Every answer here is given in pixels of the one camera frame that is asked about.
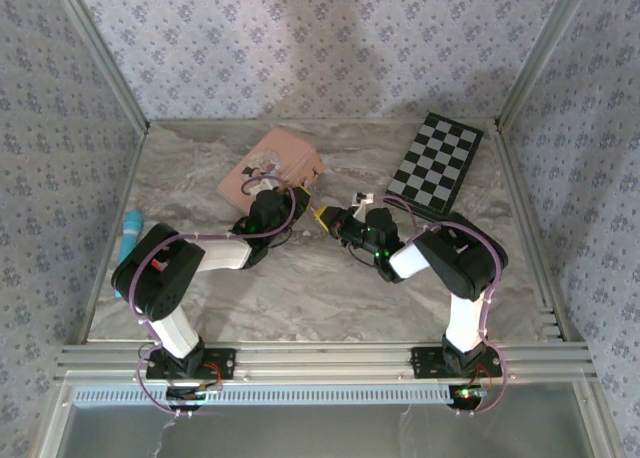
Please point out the pink box with cartoon print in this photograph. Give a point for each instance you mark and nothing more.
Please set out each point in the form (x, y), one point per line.
(272, 163)

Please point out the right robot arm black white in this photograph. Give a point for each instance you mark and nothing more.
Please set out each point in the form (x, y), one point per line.
(465, 263)

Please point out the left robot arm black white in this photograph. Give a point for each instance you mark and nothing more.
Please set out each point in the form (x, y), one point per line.
(165, 278)

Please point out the black and grey chessboard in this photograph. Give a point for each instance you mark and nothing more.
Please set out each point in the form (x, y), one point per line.
(435, 163)

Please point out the blue and white cylinder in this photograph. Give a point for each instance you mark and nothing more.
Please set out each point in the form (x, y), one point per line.
(131, 233)

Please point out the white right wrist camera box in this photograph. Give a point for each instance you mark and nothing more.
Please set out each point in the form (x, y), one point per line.
(363, 199)

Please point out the aluminium mounting rail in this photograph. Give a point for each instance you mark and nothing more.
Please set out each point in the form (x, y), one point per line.
(325, 360)

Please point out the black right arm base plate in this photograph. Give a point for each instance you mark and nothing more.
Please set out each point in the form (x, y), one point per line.
(425, 363)

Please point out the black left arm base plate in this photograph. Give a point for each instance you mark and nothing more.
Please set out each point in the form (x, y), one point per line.
(222, 363)

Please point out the aluminium frame post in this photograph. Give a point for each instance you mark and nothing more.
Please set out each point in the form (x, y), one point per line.
(540, 53)
(107, 63)

